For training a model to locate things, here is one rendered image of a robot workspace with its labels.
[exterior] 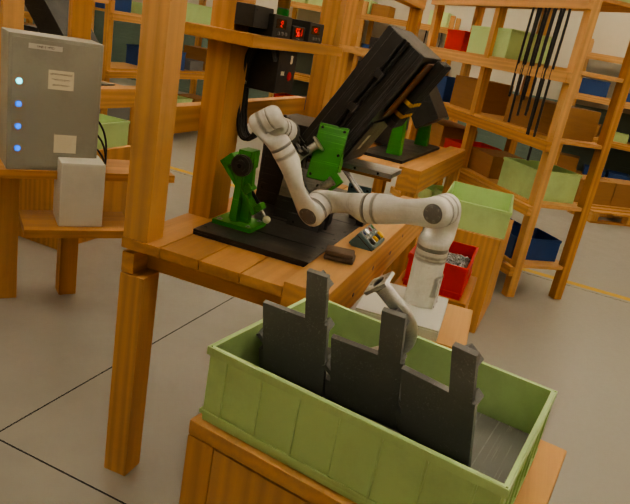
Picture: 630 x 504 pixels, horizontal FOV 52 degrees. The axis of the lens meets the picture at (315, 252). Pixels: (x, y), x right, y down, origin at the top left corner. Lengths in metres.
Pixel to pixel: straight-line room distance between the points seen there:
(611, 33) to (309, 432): 10.28
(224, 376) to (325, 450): 0.25
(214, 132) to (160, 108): 0.40
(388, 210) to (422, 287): 0.24
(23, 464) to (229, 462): 1.30
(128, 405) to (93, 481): 0.31
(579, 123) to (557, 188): 0.48
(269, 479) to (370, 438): 0.25
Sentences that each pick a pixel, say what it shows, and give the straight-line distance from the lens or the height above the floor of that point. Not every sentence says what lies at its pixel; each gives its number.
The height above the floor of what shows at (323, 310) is 1.08.
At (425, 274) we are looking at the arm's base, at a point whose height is 0.99.
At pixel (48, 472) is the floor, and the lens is 2.52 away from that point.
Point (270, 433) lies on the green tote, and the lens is 1.29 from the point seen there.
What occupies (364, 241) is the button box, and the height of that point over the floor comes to 0.93.
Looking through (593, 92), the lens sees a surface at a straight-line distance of 10.59.
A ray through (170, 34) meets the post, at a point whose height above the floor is 1.50.
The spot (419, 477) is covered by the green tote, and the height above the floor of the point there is 0.90.
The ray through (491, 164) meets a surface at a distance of 5.37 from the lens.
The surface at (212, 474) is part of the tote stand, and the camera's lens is 1.41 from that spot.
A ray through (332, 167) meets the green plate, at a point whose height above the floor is 1.13.
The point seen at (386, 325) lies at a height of 1.11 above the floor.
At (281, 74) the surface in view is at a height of 1.42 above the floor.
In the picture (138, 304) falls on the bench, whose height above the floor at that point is 0.67.
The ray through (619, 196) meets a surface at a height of 0.28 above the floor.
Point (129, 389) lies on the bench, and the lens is 2.29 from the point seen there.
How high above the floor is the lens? 1.58
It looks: 19 degrees down
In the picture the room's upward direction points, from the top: 11 degrees clockwise
